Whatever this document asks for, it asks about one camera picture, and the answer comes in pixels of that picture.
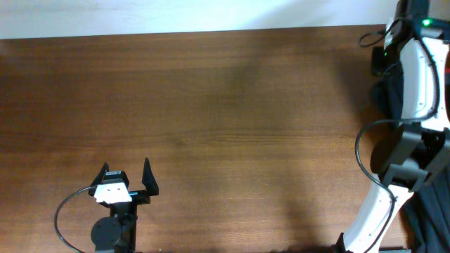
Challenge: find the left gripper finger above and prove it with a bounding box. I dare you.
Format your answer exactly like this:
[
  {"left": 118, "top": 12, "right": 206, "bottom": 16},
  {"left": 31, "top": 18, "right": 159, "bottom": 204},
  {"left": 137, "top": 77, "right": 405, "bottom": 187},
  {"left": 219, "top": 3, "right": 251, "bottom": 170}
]
[
  {"left": 142, "top": 157, "right": 159, "bottom": 196},
  {"left": 91, "top": 162, "right": 109, "bottom": 187}
]

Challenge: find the black leggings red waistband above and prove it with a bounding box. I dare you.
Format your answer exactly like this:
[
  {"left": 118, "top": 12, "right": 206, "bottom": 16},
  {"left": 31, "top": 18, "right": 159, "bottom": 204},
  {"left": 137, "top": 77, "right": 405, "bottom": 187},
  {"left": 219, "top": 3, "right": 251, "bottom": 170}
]
[{"left": 371, "top": 52, "right": 450, "bottom": 253}]

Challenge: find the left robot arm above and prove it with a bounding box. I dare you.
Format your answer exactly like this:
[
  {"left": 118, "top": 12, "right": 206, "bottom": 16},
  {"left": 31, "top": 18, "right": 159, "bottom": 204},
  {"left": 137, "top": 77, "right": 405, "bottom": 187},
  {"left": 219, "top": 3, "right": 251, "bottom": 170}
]
[{"left": 88, "top": 158, "right": 159, "bottom": 253}]

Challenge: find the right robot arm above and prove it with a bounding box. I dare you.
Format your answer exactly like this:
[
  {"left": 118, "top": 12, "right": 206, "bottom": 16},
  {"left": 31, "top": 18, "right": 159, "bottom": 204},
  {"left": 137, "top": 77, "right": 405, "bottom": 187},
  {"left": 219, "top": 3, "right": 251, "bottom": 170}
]
[{"left": 332, "top": 17, "right": 449, "bottom": 252}]

